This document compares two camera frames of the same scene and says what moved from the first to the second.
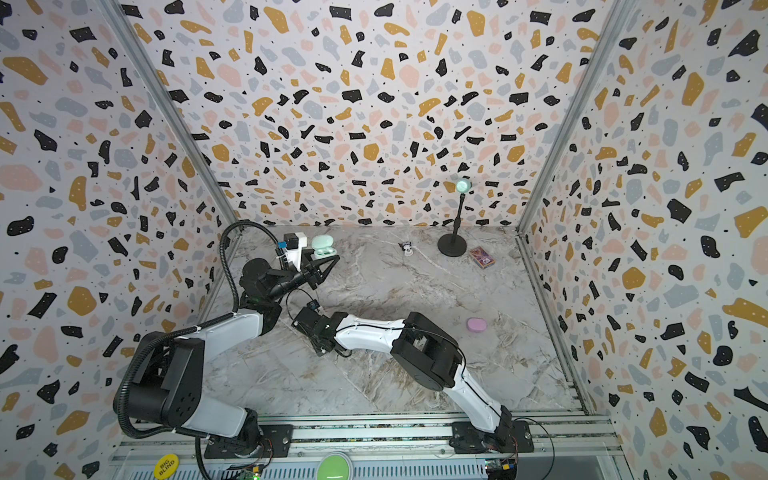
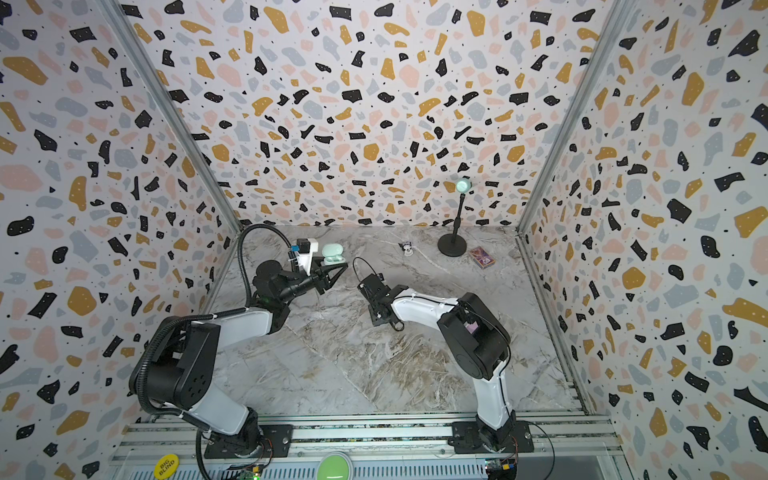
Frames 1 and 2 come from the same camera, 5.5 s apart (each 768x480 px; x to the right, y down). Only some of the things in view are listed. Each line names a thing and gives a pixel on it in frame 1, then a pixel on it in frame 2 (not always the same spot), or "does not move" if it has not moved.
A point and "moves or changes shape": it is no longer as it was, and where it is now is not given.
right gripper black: (306, 318) -> (372, 288)
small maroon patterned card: (481, 257) does not move
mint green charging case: (323, 246) moves or changes shape
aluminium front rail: (559, 436) does not move
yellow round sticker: (166, 466) does not move
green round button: (335, 466) does not move
